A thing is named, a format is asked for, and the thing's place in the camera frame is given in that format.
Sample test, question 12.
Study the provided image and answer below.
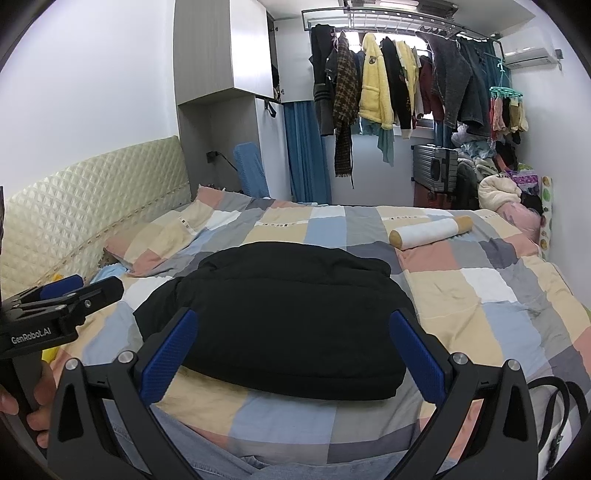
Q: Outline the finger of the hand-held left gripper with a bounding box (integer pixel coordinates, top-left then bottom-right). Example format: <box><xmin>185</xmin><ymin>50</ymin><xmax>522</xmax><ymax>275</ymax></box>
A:
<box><xmin>55</xmin><ymin>276</ymin><xmax>125</xmax><ymax>325</ymax></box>
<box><xmin>9</xmin><ymin>274</ymin><xmax>85</xmax><ymax>308</ymax></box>

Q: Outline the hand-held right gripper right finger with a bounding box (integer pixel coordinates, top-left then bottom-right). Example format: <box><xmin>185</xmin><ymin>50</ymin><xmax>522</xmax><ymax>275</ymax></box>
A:
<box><xmin>389</xmin><ymin>307</ymin><xmax>541</xmax><ymax>480</ymax></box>

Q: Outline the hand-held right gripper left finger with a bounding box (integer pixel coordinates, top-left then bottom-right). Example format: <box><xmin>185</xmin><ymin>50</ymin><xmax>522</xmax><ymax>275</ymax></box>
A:
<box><xmin>46</xmin><ymin>306</ymin><xmax>204</xmax><ymax>480</ymax></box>

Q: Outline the black padded jacket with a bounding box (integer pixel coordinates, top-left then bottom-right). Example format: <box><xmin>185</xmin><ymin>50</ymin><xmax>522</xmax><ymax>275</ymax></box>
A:
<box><xmin>133</xmin><ymin>241</ymin><xmax>416</xmax><ymax>401</ymax></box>

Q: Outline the pile of mixed clothes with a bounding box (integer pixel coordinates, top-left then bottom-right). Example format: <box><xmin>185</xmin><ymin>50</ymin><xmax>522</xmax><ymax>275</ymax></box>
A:
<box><xmin>452</xmin><ymin>124</ymin><xmax>552</xmax><ymax>217</ymax></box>

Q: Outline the person's left hand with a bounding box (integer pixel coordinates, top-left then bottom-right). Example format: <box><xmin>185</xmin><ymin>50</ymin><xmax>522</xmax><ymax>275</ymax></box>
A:
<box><xmin>0</xmin><ymin>362</ymin><xmax>58</xmax><ymax>450</ymax></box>

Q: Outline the light blue cloth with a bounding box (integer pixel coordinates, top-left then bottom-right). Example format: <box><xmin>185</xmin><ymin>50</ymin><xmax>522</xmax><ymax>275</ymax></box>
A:
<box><xmin>90</xmin><ymin>263</ymin><xmax>131</xmax><ymax>285</ymax></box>

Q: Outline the patchwork pillow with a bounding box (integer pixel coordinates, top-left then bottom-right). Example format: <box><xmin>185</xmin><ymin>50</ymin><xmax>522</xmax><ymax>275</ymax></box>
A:
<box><xmin>105</xmin><ymin>198</ymin><xmax>259</xmax><ymax>278</ymax></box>

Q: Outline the cream quilted headboard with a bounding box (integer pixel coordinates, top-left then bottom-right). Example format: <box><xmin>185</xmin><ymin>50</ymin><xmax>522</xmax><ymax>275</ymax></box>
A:
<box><xmin>0</xmin><ymin>135</ymin><xmax>192</xmax><ymax>296</ymax></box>

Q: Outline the patchwork bed cover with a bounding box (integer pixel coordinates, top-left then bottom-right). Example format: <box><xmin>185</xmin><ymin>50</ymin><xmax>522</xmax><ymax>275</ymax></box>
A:
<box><xmin>46</xmin><ymin>187</ymin><xmax>591</xmax><ymax>467</ymax></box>

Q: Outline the white bolster with tan ends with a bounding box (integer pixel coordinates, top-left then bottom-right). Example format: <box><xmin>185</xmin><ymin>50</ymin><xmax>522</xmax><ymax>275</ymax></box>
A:
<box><xmin>389</xmin><ymin>216</ymin><xmax>475</xmax><ymax>251</ymax></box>

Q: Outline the red suitcase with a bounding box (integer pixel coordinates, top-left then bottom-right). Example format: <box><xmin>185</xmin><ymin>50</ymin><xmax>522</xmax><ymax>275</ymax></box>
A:
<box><xmin>413</xmin><ymin>182</ymin><xmax>455</xmax><ymax>208</ymax></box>

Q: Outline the pink garment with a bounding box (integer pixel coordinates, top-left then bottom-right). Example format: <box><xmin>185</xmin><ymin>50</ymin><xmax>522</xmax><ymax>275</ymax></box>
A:
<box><xmin>501</xmin><ymin>200</ymin><xmax>544</xmax><ymax>241</ymax></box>

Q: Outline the cream fleece coat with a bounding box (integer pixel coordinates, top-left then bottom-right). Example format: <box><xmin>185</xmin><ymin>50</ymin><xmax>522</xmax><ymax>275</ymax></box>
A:
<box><xmin>478</xmin><ymin>173</ymin><xmax>522</xmax><ymax>212</ymax></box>

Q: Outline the dotted colourful cloth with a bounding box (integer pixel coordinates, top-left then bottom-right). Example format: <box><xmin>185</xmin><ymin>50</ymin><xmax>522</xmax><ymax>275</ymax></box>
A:
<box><xmin>538</xmin><ymin>175</ymin><xmax>554</xmax><ymax>262</ymax></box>

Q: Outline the blue chair cover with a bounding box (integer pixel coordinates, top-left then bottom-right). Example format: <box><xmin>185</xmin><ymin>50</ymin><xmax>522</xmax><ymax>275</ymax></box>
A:
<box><xmin>233</xmin><ymin>142</ymin><xmax>273</xmax><ymax>199</ymax></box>

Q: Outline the silver ribbed suitcase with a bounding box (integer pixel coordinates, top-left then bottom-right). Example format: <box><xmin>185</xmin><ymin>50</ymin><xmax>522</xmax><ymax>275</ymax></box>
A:
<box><xmin>412</xmin><ymin>144</ymin><xmax>459</xmax><ymax>192</ymax></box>

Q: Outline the teal hanging cloth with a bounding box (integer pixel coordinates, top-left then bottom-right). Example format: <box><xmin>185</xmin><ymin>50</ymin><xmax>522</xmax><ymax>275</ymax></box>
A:
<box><xmin>376</xmin><ymin>122</ymin><xmax>396</xmax><ymax>168</ymax></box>

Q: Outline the blue curtain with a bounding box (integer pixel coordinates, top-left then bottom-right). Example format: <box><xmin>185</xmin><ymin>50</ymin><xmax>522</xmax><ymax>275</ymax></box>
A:
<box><xmin>281</xmin><ymin>102</ymin><xmax>333</xmax><ymax>206</ymax></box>

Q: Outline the yellow fleece jacket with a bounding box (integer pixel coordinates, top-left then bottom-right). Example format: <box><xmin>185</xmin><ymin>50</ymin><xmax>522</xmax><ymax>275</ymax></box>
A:
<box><xmin>358</xmin><ymin>32</ymin><xmax>396</xmax><ymax>131</ymax></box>

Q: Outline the black cardigan with cream cuffs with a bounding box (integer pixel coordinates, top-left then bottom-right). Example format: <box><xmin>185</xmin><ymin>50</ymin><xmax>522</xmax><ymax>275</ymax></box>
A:
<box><xmin>381</xmin><ymin>37</ymin><xmax>416</xmax><ymax>140</ymax></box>

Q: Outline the black hanging jacket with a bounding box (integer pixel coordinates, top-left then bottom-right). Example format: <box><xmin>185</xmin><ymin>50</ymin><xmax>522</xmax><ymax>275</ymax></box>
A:
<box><xmin>309</xmin><ymin>23</ymin><xmax>340</xmax><ymax>137</ymax></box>

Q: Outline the white air conditioner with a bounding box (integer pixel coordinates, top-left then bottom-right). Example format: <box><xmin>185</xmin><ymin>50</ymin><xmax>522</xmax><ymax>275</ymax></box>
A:
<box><xmin>501</xmin><ymin>25</ymin><xmax>558</xmax><ymax>70</ymax></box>

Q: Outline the metal ceiling drying rack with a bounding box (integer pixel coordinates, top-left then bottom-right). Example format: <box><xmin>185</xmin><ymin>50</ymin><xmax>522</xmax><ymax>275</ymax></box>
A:
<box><xmin>300</xmin><ymin>0</ymin><xmax>504</xmax><ymax>56</ymax></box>

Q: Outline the black strap with buckle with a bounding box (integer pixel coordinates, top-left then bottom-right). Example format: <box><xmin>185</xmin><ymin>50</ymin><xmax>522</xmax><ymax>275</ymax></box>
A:
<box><xmin>526</xmin><ymin>376</ymin><xmax>590</xmax><ymax>479</ymax></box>

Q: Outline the grey wall cabinet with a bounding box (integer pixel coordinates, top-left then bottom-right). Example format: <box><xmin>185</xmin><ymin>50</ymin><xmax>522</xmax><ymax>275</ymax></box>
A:
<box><xmin>173</xmin><ymin>0</ymin><xmax>317</xmax><ymax>206</ymax></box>

